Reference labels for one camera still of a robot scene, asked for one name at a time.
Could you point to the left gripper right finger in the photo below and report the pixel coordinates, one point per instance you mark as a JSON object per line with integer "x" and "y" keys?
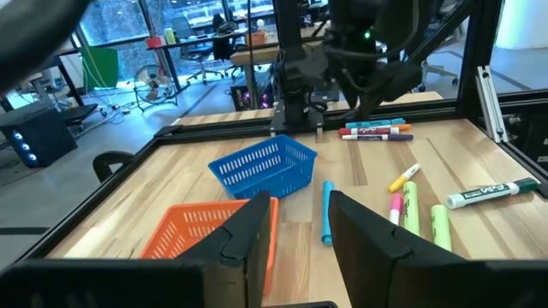
{"x": 428, "y": 282}

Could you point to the black computer purple lights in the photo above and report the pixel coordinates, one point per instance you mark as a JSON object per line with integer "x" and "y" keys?
{"x": 252, "y": 97}

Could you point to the orange plastic basket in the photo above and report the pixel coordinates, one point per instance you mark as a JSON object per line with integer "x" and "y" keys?
{"x": 184, "y": 226}

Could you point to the yellow green bottle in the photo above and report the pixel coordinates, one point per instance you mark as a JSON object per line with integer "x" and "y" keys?
{"x": 169, "y": 36}

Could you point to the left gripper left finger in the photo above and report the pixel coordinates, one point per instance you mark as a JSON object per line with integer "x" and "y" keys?
{"x": 128, "y": 284}

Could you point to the black computer tower blue lights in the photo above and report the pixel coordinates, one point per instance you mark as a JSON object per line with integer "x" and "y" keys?
{"x": 36, "y": 137}

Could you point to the yellow white thin marker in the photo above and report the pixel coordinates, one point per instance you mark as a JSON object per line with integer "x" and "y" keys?
{"x": 404, "y": 177}

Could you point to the standing floor fan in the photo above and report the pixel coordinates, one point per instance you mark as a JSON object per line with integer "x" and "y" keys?
{"x": 154, "y": 85}

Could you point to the blue plastic basket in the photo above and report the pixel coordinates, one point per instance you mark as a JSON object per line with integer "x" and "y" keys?
{"x": 257, "y": 167}

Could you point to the wooden workbench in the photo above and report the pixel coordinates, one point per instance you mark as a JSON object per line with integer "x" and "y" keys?
{"x": 257, "y": 55}

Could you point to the black aluminium rig frame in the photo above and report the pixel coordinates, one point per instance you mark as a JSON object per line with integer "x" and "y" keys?
{"x": 205, "y": 130}

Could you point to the pink white thin marker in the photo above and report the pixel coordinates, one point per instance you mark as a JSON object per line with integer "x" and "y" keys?
{"x": 396, "y": 208}

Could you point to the black office chair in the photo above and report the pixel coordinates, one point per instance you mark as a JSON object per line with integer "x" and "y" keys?
{"x": 436, "y": 70}
{"x": 188, "y": 34}

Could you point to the green chunky whiteboard marker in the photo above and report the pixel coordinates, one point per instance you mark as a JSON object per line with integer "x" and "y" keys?
{"x": 492, "y": 193}

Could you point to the silver aluminium bracket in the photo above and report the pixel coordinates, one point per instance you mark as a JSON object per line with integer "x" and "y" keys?
{"x": 492, "y": 107}

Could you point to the red whiteboard marker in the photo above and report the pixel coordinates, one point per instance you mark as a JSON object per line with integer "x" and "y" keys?
{"x": 368, "y": 131}

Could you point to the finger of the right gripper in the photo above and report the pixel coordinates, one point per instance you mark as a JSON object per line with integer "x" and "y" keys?
{"x": 349, "y": 77}
{"x": 385, "y": 85}

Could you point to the orange whiteboard marker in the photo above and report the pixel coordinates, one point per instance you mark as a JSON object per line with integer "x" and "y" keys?
{"x": 404, "y": 127}

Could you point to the black long desk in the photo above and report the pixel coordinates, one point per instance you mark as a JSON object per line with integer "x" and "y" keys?
{"x": 192, "y": 42}

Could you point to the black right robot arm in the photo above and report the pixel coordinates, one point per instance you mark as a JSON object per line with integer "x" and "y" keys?
{"x": 297, "y": 64}

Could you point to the green highlighter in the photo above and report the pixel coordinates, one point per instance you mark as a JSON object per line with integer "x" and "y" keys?
{"x": 411, "y": 207}
{"x": 441, "y": 226}

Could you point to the black stool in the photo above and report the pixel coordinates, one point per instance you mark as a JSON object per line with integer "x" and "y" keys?
{"x": 79, "y": 112}

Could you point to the blue highlighter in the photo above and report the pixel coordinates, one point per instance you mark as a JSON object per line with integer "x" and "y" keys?
{"x": 327, "y": 211}

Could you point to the light blue whiteboard marker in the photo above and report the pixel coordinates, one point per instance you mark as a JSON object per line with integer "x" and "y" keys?
{"x": 374, "y": 123}

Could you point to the green board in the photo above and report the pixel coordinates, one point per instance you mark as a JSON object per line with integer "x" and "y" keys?
{"x": 100, "y": 66}

